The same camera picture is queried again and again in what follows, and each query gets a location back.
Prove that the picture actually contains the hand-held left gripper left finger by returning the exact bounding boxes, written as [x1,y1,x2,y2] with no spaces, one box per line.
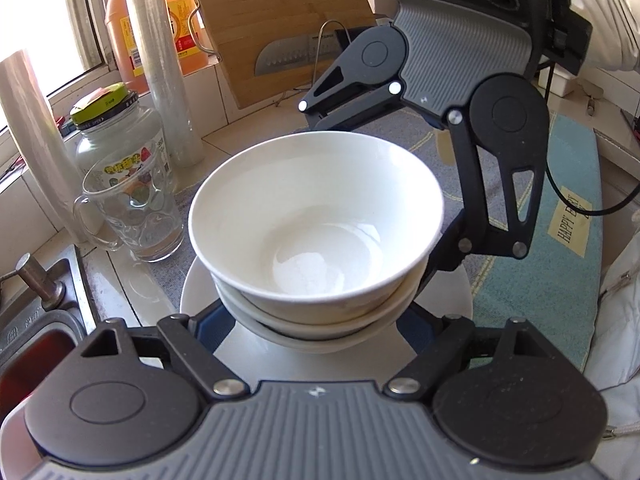
[79,300,251,402]

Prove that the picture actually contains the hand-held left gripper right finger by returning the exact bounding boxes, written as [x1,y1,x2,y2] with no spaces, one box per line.
[386,301,558,402]

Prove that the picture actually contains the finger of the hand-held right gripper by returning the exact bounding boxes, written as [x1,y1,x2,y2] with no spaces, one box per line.
[424,109,548,283]
[298,55,406,132]

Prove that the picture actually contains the stained white fruit print plate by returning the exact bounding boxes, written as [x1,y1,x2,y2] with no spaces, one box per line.
[179,255,474,391]

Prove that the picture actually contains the white plastic box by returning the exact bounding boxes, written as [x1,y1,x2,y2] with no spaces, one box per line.
[537,67,576,98]

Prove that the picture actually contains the grey and teal dish mat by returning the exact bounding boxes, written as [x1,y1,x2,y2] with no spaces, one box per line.
[172,105,623,376]

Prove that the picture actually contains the clear glass mug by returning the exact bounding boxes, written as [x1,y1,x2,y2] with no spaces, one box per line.
[73,157,183,263]

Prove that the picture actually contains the wooden cutting board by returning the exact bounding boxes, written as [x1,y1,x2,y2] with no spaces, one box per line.
[183,0,396,110]

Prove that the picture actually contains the red and grey basin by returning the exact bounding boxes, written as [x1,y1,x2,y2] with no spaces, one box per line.
[0,330,78,386]

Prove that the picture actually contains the stainless steel sink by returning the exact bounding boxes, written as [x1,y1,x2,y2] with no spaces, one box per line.
[0,255,101,391]

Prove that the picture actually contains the steel soap dispenser pump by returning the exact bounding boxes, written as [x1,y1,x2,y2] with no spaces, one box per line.
[0,252,68,311]

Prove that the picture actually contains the orange cooking wine bottle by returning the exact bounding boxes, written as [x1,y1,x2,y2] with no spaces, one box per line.
[104,0,221,93]

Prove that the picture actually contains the person's white clothing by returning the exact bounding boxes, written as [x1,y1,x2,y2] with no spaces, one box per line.
[582,230,640,480]

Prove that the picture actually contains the tall plastic wrap roll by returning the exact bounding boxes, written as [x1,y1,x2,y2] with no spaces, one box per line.
[120,0,206,168]

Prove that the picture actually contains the glass jar with yellow lid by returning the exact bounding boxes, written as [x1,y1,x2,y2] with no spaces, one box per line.
[69,81,173,196]

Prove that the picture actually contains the short plastic wrap roll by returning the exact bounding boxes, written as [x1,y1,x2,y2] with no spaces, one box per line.
[0,50,96,246]

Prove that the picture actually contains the window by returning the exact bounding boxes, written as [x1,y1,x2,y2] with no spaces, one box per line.
[0,0,126,101]

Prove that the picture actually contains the metal wire rack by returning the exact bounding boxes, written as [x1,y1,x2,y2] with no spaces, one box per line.
[274,20,361,108]

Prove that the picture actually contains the steel cleaver with black handle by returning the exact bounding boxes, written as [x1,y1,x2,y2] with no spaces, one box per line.
[255,25,366,77]

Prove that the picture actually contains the black cable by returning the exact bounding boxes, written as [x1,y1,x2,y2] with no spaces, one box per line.
[542,75,640,217]

